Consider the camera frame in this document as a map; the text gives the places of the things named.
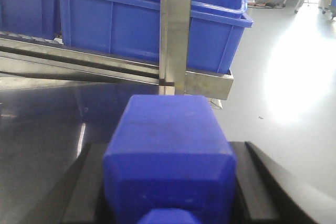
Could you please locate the blue bin upper right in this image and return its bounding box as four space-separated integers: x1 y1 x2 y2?
59 0 253 73

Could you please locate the blue bin upper left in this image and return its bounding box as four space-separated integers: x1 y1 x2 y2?
1 0 60 40

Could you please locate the blue rectangular part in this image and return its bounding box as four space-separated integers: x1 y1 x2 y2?
102 94 237 223

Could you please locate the stainless steel shelf rack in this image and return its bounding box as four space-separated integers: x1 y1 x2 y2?
1 0 234 109

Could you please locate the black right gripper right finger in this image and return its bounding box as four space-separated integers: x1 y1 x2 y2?
230 142 316 223

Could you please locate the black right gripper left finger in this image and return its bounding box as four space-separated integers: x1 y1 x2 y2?
26 143 110 223

